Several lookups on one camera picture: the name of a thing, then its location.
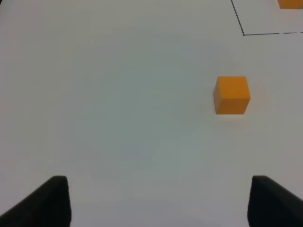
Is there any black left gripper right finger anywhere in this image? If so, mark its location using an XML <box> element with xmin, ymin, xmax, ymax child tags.
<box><xmin>247</xmin><ymin>175</ymin><xmax>303</xmax><ymax>227</ymax></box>

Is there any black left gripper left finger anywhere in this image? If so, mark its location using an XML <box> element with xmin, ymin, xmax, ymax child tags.
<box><xmin>0</xmin><ymin>175</ymin><xmax>71</xmax><ymax>227</ymax></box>

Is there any template orange cube block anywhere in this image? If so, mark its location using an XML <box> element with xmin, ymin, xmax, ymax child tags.
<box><xmin>277</xmin><ymin>0</ymin><xmax>303</xmax><ymax>9</ymax></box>

